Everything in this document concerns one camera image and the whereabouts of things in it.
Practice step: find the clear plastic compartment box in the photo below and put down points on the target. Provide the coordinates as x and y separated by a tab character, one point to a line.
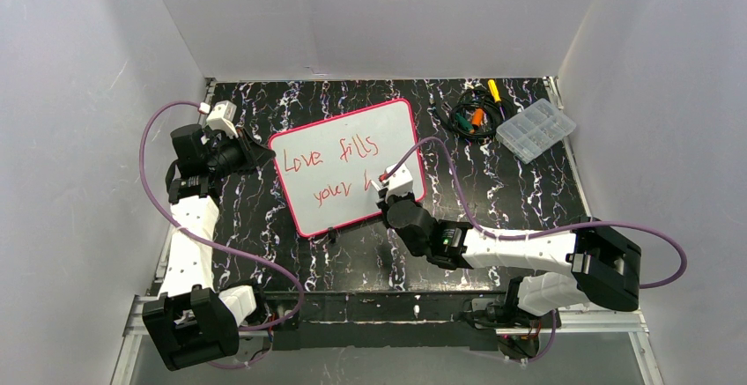
534	130

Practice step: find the green cable connector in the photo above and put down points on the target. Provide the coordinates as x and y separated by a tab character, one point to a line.
463	123

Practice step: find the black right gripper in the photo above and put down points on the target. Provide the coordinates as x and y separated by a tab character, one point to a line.
388	198

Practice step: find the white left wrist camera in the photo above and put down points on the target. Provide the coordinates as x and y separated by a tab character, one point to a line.
221	117

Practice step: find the pink framed whiteboard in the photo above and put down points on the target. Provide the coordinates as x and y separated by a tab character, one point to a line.
325	167

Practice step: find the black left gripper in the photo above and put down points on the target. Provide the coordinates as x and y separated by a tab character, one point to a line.
249	151

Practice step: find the yellow handled screwdriver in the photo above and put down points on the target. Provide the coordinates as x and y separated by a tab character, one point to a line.
494	90

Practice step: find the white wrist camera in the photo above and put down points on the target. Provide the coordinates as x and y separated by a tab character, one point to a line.
396	181
221	117

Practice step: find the orange cable connector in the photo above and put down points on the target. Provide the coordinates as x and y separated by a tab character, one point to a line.
476	120

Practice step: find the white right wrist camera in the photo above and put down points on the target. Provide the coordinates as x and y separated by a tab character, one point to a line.
396	181

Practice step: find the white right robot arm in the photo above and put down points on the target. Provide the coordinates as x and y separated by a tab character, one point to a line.
593	264

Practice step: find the aluminium front frame rail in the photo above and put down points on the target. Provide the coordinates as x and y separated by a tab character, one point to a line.
407	338

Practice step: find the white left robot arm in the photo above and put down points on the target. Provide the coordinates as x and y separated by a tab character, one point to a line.
191	322

